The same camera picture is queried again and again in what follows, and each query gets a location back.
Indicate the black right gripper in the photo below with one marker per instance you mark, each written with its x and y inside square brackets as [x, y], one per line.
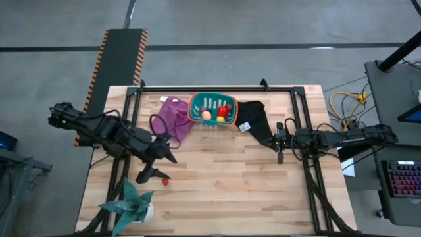
[287, 142]

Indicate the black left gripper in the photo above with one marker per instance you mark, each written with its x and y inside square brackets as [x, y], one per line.
[154, 148]

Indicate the red toy bell pepper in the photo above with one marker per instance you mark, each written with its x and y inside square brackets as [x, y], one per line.
[223, 111]

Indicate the orange toy peach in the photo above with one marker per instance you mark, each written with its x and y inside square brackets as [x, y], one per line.
[206, 115]

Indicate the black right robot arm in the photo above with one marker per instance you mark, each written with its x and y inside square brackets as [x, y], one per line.
[345, 138]

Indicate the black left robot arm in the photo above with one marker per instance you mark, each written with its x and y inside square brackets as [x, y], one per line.
[98, 126]

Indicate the yellow toy produce piece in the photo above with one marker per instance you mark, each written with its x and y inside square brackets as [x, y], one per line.
[220, 119]

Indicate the red toy strawberry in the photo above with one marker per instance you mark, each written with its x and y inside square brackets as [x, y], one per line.
[165, 182]

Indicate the black cloth with white label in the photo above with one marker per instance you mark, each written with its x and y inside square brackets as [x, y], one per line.
[253, 113]

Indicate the green plant in white pot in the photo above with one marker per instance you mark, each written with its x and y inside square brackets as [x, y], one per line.
[131, 205]

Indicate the purple cloth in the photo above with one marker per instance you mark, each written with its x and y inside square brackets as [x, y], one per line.
[174, 115]

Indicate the teal basket with orange rim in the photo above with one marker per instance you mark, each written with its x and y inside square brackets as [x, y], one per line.
[197, 98]

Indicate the white paper sheet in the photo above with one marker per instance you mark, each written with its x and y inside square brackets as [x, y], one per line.
[349, 168]

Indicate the black flat panel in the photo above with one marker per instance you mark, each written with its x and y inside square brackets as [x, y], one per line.
[355, 153]

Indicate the black hazard-striped floor mat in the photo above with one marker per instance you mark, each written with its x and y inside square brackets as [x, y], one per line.
[118, 56]

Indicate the grey side desk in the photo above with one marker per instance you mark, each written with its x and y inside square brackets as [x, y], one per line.
[394, 95]

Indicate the backlit keyboard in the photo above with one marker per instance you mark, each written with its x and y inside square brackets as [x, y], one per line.
[404, 179]

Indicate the black floor stand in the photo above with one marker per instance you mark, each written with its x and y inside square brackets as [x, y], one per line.
[19, 164]

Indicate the dark laptop screen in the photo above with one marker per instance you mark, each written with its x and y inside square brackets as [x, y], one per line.
[412, 116]

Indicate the blue-lit black device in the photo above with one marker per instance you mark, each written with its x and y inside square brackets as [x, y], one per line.
[7, 141]

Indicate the black pole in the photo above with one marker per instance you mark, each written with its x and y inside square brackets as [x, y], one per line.
[399, 52]

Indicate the black aluminium table frame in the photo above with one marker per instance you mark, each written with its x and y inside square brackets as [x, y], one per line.
[213, 89]

